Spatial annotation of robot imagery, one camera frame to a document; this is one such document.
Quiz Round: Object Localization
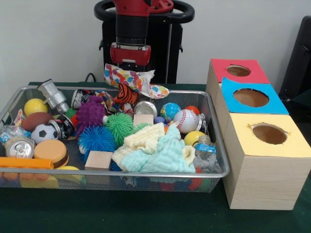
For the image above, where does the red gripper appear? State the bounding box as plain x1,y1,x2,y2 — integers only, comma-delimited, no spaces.
110,42,151,72

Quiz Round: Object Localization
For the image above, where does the polka dot paper napkin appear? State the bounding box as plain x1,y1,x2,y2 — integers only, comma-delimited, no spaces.
104,63,170,100

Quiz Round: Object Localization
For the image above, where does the orange striped tiger plush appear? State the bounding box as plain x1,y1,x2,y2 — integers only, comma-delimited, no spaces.
113,83,139,105

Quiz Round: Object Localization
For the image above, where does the shallow mesh bin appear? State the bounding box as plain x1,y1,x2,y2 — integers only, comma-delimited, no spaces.
0,86,231,195

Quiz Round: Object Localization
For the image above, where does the wooden three-hole box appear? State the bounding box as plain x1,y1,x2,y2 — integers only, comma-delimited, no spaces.
205,59,311,211

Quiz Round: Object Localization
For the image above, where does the green spiky ball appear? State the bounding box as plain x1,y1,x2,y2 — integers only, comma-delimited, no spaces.
104,113,134,148
132,122,151,132

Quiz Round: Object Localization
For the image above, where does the purple knobbly toy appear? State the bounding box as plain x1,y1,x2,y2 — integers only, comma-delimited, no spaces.
75,96,106,135

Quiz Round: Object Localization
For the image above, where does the pale yellow muslin cloth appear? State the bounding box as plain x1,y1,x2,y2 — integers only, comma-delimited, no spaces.
111,122,196,170

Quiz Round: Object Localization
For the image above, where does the white baseball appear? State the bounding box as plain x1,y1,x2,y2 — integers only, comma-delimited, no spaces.
173,109,199,134

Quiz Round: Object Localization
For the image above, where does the blue spiky ball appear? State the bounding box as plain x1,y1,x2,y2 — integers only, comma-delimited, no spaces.
78,125,117,156

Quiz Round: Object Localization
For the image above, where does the yellow ball with black band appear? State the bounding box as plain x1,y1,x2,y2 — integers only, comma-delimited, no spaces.
184,131,206,146

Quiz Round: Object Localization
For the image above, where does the teal muslin cloth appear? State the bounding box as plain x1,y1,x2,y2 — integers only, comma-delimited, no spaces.
121,125,196,173

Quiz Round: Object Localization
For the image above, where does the plain yellow ball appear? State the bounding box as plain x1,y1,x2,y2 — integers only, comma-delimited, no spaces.
23,98,49,117

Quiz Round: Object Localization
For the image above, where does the brown toy football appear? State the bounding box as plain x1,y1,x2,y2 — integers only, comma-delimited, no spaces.
21,112,54,132

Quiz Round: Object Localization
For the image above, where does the orange foam disc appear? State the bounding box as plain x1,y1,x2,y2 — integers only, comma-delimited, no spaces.
34,139,69,168

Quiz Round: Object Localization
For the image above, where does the orange toy brick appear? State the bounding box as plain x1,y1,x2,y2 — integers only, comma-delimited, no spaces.
0,157,54,170

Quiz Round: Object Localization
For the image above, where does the dark green table cloth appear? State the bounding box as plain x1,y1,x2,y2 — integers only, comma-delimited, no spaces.
0,81,311,233

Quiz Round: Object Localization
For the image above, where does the black upright panel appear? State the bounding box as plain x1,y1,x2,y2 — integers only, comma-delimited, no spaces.
278,16,311,102

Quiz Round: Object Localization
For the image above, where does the dark green side-table cloth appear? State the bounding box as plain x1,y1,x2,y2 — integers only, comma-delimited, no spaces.
289,91,311,117

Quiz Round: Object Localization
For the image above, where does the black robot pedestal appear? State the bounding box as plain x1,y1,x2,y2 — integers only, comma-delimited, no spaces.
94,0,195,84

